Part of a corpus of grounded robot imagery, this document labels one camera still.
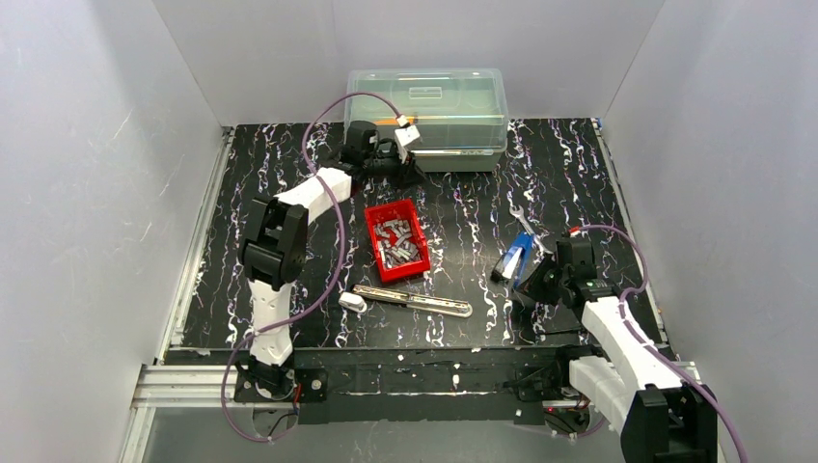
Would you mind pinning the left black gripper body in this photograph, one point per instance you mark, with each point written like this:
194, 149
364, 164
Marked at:
404, 168

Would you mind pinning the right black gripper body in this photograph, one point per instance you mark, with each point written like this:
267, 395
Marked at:
533, 281

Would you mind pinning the blue stapler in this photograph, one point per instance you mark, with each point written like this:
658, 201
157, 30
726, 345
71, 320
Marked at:
510, 267

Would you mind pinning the red plastic bin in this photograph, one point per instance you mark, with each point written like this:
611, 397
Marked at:
405, 210

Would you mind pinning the black silver stapler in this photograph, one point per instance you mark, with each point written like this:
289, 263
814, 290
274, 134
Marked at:
415, 301

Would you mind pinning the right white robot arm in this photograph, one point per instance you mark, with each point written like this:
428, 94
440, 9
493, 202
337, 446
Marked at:
659, 412

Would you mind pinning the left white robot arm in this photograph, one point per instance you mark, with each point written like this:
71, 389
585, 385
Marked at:
273, 246

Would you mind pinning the silver open-end wrench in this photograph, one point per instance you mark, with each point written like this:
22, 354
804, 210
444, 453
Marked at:
518, 213

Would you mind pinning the pile of staple strips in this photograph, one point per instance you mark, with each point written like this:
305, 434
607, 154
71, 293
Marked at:
395, 243

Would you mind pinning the clear plastic storage box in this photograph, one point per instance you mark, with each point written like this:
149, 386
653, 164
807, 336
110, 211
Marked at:
461, 113

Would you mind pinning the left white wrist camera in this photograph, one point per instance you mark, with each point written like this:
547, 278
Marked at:
406, 134

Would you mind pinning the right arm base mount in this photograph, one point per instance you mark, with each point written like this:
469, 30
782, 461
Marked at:
551, 380

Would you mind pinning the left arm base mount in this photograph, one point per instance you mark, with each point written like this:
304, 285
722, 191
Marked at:
301, 385

